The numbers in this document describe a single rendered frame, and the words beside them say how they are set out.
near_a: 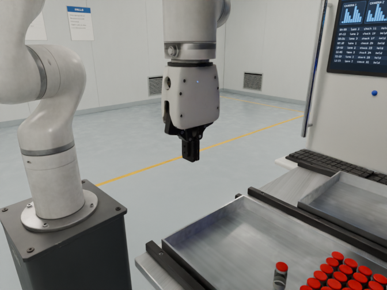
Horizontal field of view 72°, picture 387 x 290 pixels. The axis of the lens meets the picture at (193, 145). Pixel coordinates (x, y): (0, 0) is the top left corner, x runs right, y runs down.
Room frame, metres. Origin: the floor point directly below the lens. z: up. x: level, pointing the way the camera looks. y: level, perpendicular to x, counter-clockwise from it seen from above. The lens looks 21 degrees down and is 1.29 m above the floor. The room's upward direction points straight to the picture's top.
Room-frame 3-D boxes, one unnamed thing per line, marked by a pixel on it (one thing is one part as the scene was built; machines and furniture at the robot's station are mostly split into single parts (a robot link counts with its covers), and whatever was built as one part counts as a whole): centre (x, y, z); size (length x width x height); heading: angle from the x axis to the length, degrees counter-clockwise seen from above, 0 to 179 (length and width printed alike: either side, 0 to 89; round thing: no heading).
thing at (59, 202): (0.62, 0.36, 0.95); 0.19 x 0.19 x 0.18
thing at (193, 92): (0.46, 0.01, 1.21); 0.10 x 0.08 x 0.11; 132
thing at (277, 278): (0.35, -0.15, 0.90); 0.02 x 0.02 x 0.04
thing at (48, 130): (0.65, 0.35, 1.16); 0.19 x 0.12 x 0.24; 155
